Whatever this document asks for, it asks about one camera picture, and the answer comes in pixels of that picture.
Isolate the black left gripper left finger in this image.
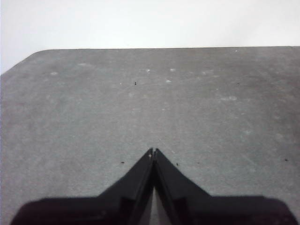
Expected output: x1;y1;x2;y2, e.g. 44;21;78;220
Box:
9;147;154;225

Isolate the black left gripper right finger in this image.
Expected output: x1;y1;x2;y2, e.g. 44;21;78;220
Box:
154;148;299;225

